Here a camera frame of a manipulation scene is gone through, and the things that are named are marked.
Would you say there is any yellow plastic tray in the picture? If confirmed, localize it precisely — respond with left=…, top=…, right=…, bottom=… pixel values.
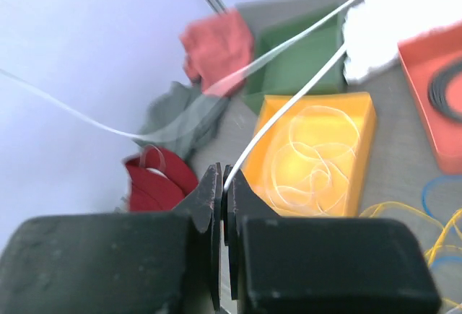
left=243, top=92, right=376, bottom=217

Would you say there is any yellow thin cable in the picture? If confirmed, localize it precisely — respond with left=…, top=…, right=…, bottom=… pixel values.
left=359, top=201, right=462, bottom=311

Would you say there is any orange plastic tray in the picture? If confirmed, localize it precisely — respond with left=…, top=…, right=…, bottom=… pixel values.
left=398, top=22, right=461, bottom=174

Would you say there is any grey cloth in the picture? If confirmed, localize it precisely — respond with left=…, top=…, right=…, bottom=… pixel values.
left=134, top=82, right=230, bottom=162

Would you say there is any pink cloth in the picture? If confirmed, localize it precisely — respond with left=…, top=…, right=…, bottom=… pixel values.
left=180, top=9, right=254, bottom=97

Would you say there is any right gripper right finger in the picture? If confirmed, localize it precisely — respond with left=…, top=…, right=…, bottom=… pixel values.
left=223, top=166, right=441, bottom=313

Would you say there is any green plastic tray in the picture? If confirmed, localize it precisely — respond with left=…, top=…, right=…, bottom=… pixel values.
left=243, top=4, right=343, bottom=114

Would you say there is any white thin cable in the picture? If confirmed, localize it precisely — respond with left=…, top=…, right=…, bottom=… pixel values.
left=0, top=0, right=394, bottom=217

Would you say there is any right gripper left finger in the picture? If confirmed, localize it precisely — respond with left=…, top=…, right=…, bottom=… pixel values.
left=1, top=164, right=222, bottom=313

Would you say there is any black coiled cable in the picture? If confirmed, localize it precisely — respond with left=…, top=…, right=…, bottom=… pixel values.
left=427, top=63, right=462, bottom=123

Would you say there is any white crumpled cloth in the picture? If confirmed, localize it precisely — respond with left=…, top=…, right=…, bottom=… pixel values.
left=342, top=0, right=461, bottom=85

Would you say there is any dark red cloth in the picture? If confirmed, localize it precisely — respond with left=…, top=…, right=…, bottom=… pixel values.
left=124, top=146, right=199, bottom=212

